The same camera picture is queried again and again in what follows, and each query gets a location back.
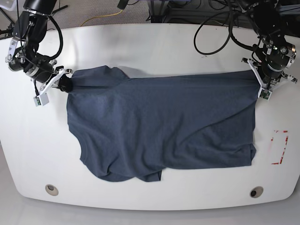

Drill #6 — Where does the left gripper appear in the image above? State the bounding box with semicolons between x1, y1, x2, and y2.
258;67;298;90

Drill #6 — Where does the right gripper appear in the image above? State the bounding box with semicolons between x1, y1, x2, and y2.
45;66;73;93

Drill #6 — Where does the blue T-shirt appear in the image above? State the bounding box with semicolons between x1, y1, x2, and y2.
67;66;260;182

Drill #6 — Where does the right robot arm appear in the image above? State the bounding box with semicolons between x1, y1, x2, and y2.
6;0;73;96

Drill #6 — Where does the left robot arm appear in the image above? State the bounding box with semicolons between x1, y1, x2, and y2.
193;0;297;92

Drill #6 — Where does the red tape rectangle marking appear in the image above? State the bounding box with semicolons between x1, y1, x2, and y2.
268;130;289;165

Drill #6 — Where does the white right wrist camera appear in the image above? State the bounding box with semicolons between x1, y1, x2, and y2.
33;93;49;106

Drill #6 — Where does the yellow cable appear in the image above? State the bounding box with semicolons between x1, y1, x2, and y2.
81;8;124;27

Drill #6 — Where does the left table cable grommet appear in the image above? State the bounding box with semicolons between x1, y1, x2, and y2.
45;184;59;196

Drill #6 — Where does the table cable grommet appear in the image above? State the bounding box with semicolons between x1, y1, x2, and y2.
45;184;59;196
249;186;264;198

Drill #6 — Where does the right table cable grommet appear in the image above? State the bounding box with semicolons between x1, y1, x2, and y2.
249;186;264;198

